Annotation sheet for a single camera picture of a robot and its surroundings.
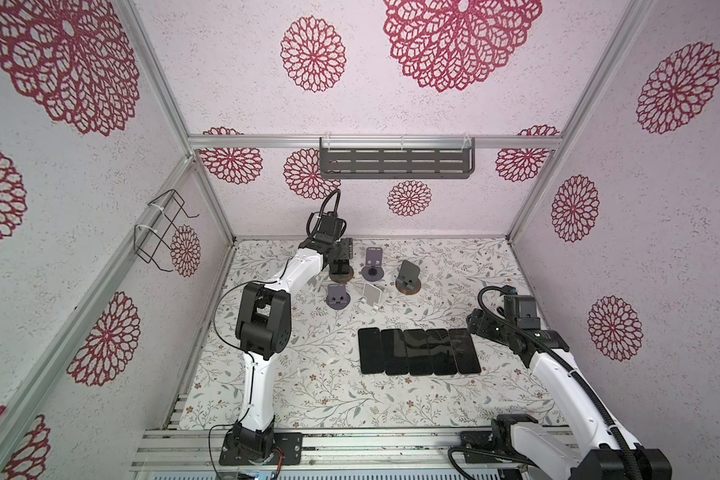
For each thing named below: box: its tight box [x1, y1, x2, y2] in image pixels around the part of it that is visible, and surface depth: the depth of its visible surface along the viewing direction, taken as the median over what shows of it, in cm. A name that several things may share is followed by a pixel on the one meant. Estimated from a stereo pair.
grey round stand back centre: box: [361, 246, 385, 282], surface depth 111 cm
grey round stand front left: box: [326, 284, 351, 310], surface depth 100 cm
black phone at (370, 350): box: [358, 327, 384, 374], surface depth 92 cm
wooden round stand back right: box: [395, 260, 422, 295], surface depth 104 cm
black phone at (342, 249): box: [329, 238, 353, 261], surface depth 92 cm
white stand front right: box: [358, 282, 382, 313], surface depth 101 cm
